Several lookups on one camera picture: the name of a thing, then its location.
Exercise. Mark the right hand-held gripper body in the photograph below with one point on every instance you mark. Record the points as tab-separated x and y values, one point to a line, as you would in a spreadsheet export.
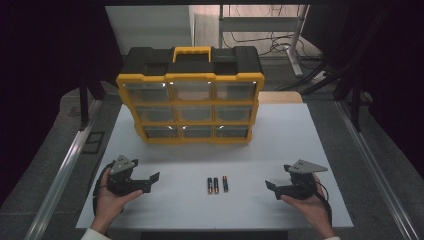
301	186

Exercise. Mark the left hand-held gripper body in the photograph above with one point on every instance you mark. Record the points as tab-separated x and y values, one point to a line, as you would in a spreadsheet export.
120	181

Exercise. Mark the black and gold battery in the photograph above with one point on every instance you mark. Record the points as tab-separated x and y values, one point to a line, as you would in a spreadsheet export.
225	183
216	185
209	185

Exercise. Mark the clear plastic drawer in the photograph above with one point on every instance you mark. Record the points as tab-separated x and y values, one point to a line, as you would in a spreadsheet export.
146	92

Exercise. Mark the yellow and black organizer case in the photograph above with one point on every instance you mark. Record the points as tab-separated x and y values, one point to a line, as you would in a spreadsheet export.
191	65

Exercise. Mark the person's right hand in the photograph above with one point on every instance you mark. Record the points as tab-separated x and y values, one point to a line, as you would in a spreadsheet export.
315	210

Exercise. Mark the person's left hand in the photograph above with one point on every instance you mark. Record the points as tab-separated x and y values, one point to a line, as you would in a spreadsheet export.
108	206

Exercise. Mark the dark floor socket cover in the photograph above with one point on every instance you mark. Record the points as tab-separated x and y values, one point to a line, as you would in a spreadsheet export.
94	142

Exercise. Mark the grid of transparent drawers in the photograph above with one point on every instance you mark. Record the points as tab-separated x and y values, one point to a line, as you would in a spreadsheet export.
196	113

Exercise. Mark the wooden board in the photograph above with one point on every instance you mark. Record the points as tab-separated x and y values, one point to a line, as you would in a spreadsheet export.
280	97

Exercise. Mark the black stand legs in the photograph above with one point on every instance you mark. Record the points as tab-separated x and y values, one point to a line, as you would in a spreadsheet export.
310	80

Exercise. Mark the dark curtain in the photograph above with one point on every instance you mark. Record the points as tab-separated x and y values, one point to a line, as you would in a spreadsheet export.
390	66
40	66

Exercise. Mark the white partition panel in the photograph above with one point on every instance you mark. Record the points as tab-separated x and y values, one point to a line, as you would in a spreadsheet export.
150	26

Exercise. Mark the aluminium rail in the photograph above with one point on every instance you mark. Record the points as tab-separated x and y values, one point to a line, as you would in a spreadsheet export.
373	166
63	173

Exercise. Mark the black upright post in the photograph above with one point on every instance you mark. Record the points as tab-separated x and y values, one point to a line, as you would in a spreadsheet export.
84	103
356	103

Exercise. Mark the white metal desk frame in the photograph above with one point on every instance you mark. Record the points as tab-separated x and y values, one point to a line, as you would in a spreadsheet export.
260	24

